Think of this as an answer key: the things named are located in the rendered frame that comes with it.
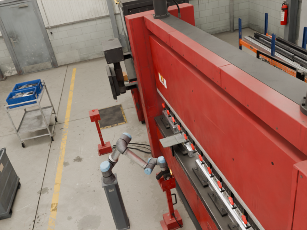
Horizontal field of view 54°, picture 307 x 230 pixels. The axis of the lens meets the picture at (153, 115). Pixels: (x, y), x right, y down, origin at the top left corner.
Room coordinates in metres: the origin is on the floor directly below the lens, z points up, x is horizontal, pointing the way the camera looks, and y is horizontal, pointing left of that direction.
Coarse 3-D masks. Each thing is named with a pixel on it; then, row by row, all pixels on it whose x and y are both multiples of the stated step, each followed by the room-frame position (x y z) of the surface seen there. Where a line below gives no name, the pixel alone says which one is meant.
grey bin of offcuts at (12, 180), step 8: (0, 152) 3.92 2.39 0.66; (0, 160) 3.65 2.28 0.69; (8, 160) 3.88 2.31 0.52; (0, 168) 3.56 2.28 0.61; (8, 168) 3.77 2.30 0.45; (0, 176) 3.47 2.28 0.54; (8, 176) 3.65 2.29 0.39; (16, 176) 3.89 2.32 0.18; (0, 184) 3.37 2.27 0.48; (8, 184) 3.55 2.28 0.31; (16, 184) 3.74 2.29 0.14; (0, 192) 3.28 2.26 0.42; (8, 192) 3.45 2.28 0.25; (0, 200) 3.18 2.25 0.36; (8, 200) 3.35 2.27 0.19; (0, 208) 3.16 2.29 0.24; (8, 208) 3.24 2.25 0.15; (0, 216) 3.14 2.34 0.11; (8, 216) 3.20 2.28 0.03
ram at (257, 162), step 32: (160, 64) 3.41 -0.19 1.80; (192, 96) 2.42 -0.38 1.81; (224, 96) 1.86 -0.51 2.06; (192, 128) 2.51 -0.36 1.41; (224, 128) 1.82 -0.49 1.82; (256, 128) 1.42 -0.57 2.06; (224, 160) 1.84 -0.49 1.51; (256, 160) 1.41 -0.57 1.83; (288, 160) 1.14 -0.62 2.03; (256, 192) 1.41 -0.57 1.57; (288, 192) 1.12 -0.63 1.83; (256, 224) 1.40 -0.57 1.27
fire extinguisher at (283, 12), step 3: (285, 3) 7.43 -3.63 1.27; (288, 3) 7.44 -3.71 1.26; (282, 6) 7.44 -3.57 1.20; (285, 6) 7.40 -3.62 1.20; (288, 6) 7.41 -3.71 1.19; (282, 9) 7.42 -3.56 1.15; (285, 9) 7.38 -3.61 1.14; (288, 9) 7.41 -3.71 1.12; (282, 12) 7.41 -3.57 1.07; (285, 12) 7.38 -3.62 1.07; (288, 12) 7.41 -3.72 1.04; (282, 15) 7.41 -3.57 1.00; (285, 15) 7.38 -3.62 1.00; (288, 15) 7.41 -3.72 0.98; (282, 18) 7.41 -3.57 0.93; (285, 18) 7.38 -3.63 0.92; (282, 21) 7.40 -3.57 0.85; (285, 21) 7.38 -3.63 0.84; (282, 24) 7.40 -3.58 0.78; (285, 24) 7.38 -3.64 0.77
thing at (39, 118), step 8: (40, 96) 5.41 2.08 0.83; (48, 96) 5.90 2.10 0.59; (16, 104) 5.00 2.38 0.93; (32, 104) 5.02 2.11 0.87; (8, 112) 4.99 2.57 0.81; (32, 112) 5.82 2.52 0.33; (40, 112) 5.76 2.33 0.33; (48, 112) 5.69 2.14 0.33; (24, 120) 5.50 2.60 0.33; (32, 120) 5.44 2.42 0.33; (40, 120) 5.38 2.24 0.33; (48, 120) 5.32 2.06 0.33; (56, 120) 5.79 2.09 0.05; (24, 128) 5.17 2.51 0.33; (32, 128) 5.12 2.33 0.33; (40, 128) 5.02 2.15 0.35; (48, 128) 5.03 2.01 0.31; (40, 136) 5.02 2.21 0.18; (24, 144) 5.03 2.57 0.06
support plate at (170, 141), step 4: (172, 136) 3.03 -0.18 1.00; (160, 140) 3.00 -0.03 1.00; (164, 140) 2.99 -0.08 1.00; (168, 140) 2.97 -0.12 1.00; (172, 140) 2.96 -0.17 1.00; (176, 140) 2.94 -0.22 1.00; (180, 140) 2.93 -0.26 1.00; (164, 144) 2.90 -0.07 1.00; (168, 144) 2.89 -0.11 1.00; (172, 144) 2.88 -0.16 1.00; (176, 144) 2.88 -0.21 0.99
